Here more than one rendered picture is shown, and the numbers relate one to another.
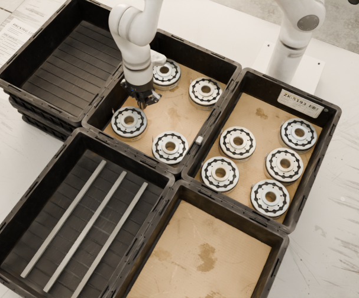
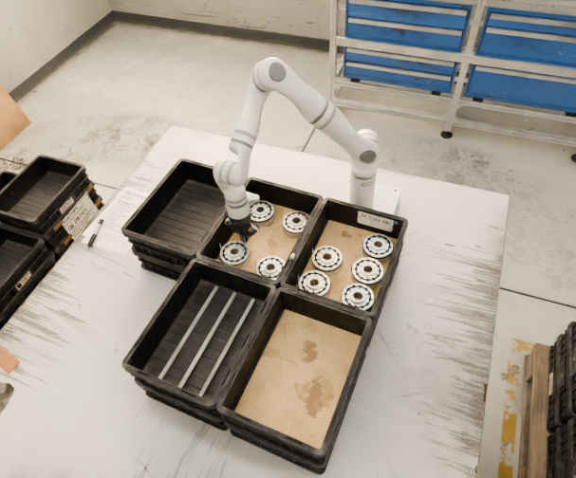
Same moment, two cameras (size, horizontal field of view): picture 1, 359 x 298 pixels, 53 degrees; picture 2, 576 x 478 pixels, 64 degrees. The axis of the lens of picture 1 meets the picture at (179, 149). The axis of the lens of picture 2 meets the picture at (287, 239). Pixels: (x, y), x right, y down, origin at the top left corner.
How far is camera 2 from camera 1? 0.56 m
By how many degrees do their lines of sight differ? 13
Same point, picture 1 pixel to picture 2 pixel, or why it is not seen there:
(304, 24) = (365, 158)
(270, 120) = (354, 238)
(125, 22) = (225, 171)
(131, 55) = (232, 194)
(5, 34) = (119, 200)
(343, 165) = (428, 272)
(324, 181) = (413, 287)
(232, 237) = (329, 333)
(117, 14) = (218, 166)
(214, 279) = (317, 367)
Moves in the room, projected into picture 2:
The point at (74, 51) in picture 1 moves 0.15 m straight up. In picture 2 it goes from (183, 204) to (173, 175)
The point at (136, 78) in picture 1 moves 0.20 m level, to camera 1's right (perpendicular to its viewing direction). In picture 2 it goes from (237, 212) to (300, 209)
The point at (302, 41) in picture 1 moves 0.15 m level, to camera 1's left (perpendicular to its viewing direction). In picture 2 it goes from (369, 172) to (326, 174)
